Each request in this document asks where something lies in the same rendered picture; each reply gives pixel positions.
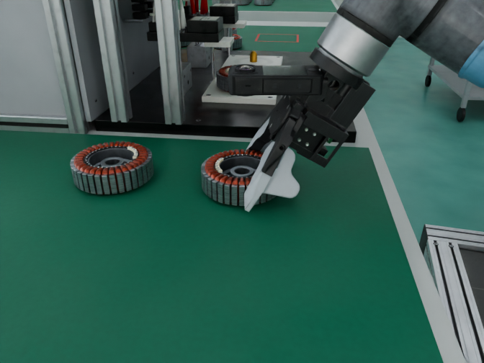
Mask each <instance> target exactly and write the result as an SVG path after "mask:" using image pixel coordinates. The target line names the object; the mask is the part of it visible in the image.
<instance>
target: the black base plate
mask: <svg viewBox="0 0 484 363"><path fill-rule="evenodd" d="M252 51H256V53H257V55H265V56H283V59H282V66H318V64H316V63H315V62H314V61H313V60H312V59H311V58H310V54H311V53H312V52H287V51H257V50H232V51H231V52H230V54H231V55H250V54H251V52H252ZM226 58H228V51H225V52H223V51H222V50H215V77H217V76H216V72H217V71H218V70H220V69H221V67H222V66H223V64H224V62H225V61H226ZM181 61H182V62H188V61H187V49H181ZM319 68H321V67H320V66H319ZM191 69H192V87H191V88H190V89H189V91H188V92H187V93H186V94H185V95H184V110H185V121H183V123H182V125H176V123H172V124H171V125H168V124H165V116H164V108H163V95H162V93H161V77H160V66H159V67H158V68H157V69H156V70H154V71H153V72H152V73H151V74H149V75H148V76H147V77H146V78H144V79H143V80H142V81H141V82H140V83H139V84H137V85H136V86H135V87H134V88H132V89H131V90H130V91H129V92H130V102H131V108H132V114H133V117H132V118H131V119H129V121H128V122H121V120H118V121H117V122H112V121H111V115H110V110H109V108H108V109H107V110H106V111H105V112H103V113H102V114H101V115H100V116H98V118H96V119H95V120H94V123H95V128H96V131H108V132H124V133H154V134H169V135H200V136H215V137H231V138H254V136H255V134H256V133H257V132H258V130H259V128H260V127H261V125H262V123H263V122H264V121H265V119H266V118H267V116H268V115H269V113H270V112H271V111H272V110H273V109H274V107H275V106H276V105H277V103H278V102H279V101H280V99H281V98H282V97H283V95H277V100H276V104H275V105H273V104H236V103H217V102H202V95H203V94H204V93H205V91H206V90H207V88H208V86H209V85H210V82H211V81H212V69H211V63H210V64H209V66H208V67H206V68H191ZM346 131H347V133H348V134H349V136H348V138H347V139H346V140H345V141H344V143H355V141H356V135H357V131H356V128H355V126H354V121H353V122H352V123H351V124H350V126H349V127H348V128H347V129H346Z"/></svg>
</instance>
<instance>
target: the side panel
mask: <svg viewBox="0 0 484 363"><path fill-rule="evenodd" d="M0 130H13V131H29V132H44V133H74V134H76V133H79V134H87V133H88V131H90V130H92V128H91V122H87V121H86V117H85V113H84V106H83V102H82V97H81V90H80V86H79V79H78V74H77V70H76V63H75V59H74V54H73V48H72V43H71V36H70V32H69V28H68V20H67V16H66V9H65V5H64V1H63V0H0Z"/></svg>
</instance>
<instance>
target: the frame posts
mask: <svg viewBox="0 0 484 363"><path fill-rule="evenodd" d="M92 1H93V5H94V14H95V19H96V24H97V33H98V38H99V46H100V51H101V56H102V65H103V70H104V78H105V84H106V88H107V97H108V102H109V110H110V115H111V121H112V122H117V121H118V120H121V122H128V121H129V119H131V118H132V117H133V114H132V108H131V102H130V92H129V86H128V79H127V69H126V63H125V53H124V47H123V41H122V30H121V25H120V15H119V9H118V3H117V0H92ZM154 6H155V15H156V30H157V38H158V53H159V61H160V69H161V84H162V92H163V108H164V116H165V124H168V125H171V124H172V123H176V125H182V123H183V121H185V110H184V90H183V78H182V57H181V47H180V36H179V15H178V4H177V0H154Z"/></svg>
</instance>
